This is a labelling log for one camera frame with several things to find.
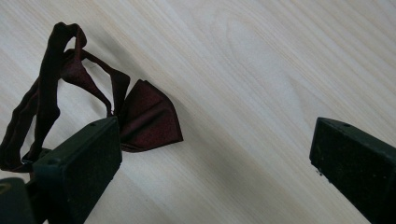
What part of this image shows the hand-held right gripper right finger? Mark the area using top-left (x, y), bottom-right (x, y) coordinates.
top-left (308, 117), bottom-right (396, 224)

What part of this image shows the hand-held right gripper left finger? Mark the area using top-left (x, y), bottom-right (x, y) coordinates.
top-left (25, 116), bottom-right (123, 224)

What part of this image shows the dark red bow tie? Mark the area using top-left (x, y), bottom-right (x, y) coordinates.
top-left (0, 21), bottom-right (184, 174)

